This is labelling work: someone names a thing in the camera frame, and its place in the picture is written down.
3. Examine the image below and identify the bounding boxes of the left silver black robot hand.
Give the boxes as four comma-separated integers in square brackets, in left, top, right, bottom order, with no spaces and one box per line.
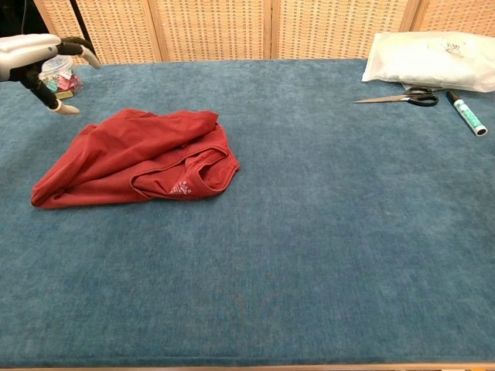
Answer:
[0,33,102,116]

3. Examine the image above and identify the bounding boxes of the red T-shirt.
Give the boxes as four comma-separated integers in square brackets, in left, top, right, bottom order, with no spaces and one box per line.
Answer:
[30,108,241,210]

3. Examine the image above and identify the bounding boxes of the wicker folding screen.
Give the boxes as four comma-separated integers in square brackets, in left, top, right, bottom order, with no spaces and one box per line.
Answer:
[32,0,495,66]

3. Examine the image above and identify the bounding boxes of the clear jar of binder clips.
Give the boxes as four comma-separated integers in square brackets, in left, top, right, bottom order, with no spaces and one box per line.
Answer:
[38,56,85,100]

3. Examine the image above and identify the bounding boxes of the blue carpet table cover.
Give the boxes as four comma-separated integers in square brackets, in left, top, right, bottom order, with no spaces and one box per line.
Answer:
[0,57,495,368]

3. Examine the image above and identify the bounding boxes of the white plastic bag package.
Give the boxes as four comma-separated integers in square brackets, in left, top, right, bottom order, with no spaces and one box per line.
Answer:
[361,31,495,94]

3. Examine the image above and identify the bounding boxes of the white marker with black cap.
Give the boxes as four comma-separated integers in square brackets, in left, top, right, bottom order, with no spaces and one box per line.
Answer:
[445,90,489,138]

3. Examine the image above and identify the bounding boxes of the black handled scissors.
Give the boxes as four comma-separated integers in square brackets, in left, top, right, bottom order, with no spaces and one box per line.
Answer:
[352,86,440,107]

